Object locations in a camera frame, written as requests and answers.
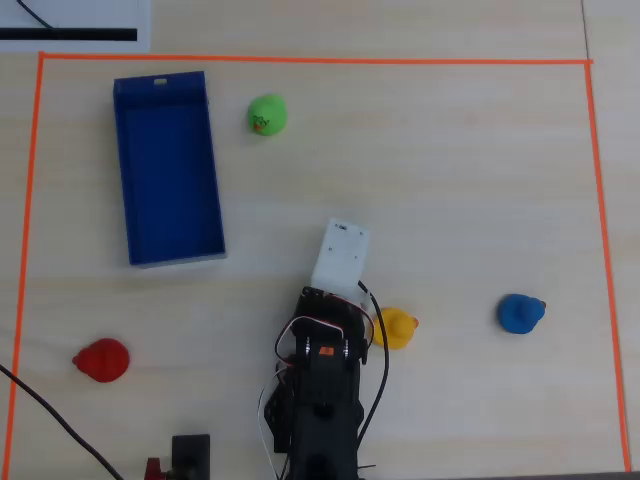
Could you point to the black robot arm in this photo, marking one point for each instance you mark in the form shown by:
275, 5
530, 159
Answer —
325, 415

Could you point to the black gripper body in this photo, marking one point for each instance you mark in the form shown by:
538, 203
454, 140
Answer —
316, 298

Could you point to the black clamp base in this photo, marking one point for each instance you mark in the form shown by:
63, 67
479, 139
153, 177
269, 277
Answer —
191, 455

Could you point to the yellow rubber duck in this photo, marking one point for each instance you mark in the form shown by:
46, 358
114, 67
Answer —
395, 330

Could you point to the green rubber duck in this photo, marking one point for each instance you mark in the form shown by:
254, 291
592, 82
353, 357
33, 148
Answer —
270, 112

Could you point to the long horizontal orange tape strip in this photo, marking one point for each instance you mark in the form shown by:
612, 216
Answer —
315, 60

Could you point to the blue rectangular open box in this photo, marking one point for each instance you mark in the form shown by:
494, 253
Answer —
170, 175

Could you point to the blue rubber duck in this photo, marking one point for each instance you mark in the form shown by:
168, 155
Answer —
517, 315

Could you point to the white board with black strip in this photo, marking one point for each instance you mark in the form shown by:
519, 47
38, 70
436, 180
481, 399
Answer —
75, 15

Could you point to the black zip tie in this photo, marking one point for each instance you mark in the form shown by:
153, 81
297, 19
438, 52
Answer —
369, 467

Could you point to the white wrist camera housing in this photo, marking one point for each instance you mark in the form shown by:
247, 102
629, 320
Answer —
342, 255

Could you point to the red rubber duck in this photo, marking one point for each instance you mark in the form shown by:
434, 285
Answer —
105, 361

